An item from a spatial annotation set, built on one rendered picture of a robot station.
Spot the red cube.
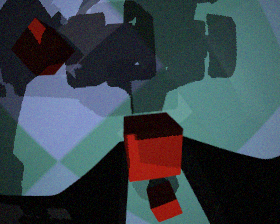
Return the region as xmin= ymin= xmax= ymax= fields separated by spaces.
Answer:
xmin=124 ymin=112 xmax=183 ymax=183
xmin=147 ymin=181 xmax=183 ymax=222
xmin=11 ymin=18 xmax=76 ymax=76

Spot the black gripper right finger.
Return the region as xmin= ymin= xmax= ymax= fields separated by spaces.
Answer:
xmin=180 ymin=136 xmax=280 ymax=224

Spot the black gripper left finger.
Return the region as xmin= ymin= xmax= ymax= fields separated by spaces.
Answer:
xmin=0 ymin=141 xmax=129 ymax=224

